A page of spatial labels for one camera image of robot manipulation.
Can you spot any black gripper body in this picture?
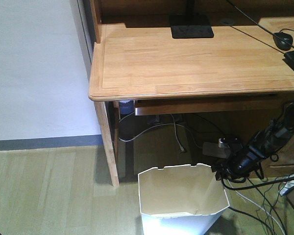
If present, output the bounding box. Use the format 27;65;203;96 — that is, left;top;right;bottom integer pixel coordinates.
227;146;261;175

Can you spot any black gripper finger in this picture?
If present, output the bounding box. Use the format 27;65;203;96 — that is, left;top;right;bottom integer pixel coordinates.
211;164;232;181

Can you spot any white plastic trash bin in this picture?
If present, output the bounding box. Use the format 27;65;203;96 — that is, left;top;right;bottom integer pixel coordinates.
138;164;229;235

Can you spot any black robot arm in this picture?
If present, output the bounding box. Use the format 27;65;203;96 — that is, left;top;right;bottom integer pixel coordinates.
211;101;294;183

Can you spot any white power strip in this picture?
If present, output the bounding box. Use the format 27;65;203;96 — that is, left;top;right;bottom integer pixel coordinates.
202;142;230;159

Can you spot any wooden keyboard tray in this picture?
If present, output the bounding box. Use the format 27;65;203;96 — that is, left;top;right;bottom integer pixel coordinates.
134;95;282;116

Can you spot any black computer mouse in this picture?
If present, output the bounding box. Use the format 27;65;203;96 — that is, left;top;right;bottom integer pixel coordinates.
273;32;293;51

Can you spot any black monitor stand base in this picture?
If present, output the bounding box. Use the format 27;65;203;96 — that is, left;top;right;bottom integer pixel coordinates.
168;0;215;39

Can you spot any light wooden desk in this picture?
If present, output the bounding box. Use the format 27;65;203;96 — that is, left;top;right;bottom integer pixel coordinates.
89;0;294;186

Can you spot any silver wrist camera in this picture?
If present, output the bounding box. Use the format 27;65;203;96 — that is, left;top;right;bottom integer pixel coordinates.
218;137;242;148

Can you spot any white cable under desk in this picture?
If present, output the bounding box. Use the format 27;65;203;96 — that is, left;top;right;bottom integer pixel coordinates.
118;113;187;154

